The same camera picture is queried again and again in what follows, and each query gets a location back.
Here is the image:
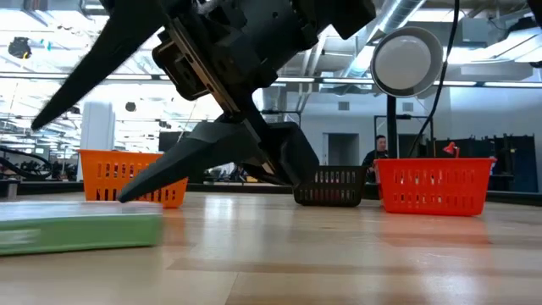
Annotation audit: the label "round white lamp black pole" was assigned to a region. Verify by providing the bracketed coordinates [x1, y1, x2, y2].
[370, 26, 445, 160]

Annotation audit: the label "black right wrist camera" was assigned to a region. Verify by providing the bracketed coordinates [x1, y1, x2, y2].
[151, 28, 215, 102]

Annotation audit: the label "black monitor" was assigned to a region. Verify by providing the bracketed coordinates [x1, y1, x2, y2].
[158, 130, 192, 153]

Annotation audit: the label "black cabinets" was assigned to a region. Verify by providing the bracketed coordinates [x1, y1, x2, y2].
[434, 135, 539, 194]

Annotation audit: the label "small red desk lamp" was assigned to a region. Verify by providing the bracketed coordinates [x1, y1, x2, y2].
[443, 141, 462, 159]

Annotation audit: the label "green acer box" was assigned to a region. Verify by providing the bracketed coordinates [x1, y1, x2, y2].
[0, 201, 164, 258]

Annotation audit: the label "black ceiling device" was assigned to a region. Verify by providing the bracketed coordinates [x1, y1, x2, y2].
[8, 36, 32, 59]

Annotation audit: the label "orange plastic basket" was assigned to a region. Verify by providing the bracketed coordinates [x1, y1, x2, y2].
[77, 148, 190, 209]

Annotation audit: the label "silver slanted ventilation duct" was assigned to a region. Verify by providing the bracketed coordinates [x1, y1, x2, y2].
[342, 0, 427, 80]

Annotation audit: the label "white pillar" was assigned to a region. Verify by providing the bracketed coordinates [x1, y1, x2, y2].
[80, 100, 116, 152]

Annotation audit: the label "overhead light bar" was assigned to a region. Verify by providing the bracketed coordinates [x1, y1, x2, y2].
[0, 72, 542, 89]

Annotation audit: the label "red plastic basket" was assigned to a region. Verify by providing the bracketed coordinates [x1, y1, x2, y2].
[373, 157, 497, 217]

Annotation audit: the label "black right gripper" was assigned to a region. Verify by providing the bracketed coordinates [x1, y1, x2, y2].
[117, 0, 322, 203]

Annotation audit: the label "person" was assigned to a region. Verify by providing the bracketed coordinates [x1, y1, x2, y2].
[362, 134, 389, 170]

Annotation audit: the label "grey doorway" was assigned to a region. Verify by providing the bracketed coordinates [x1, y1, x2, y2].
[324, 133, 360, 167]

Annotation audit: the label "black plastic basket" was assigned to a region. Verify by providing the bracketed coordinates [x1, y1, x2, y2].
[293, 164, 368, 208]

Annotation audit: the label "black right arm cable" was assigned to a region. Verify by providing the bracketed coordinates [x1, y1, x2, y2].
[406, 0, 461, 158]

